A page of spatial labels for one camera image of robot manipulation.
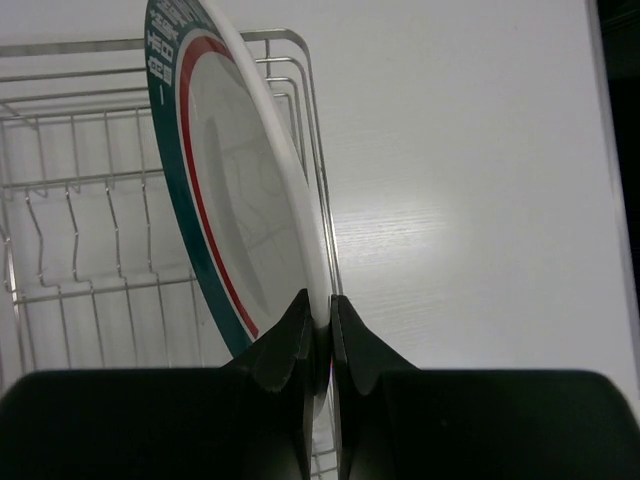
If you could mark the metal wire dish rack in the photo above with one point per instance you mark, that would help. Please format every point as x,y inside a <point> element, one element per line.
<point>94,271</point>

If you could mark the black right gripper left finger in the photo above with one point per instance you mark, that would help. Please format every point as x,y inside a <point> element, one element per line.
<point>249,419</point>

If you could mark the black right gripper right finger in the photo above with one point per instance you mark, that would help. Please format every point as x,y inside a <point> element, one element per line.
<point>397,421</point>

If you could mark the green rimmed plate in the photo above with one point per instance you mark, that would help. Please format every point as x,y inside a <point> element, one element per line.
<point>234,177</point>

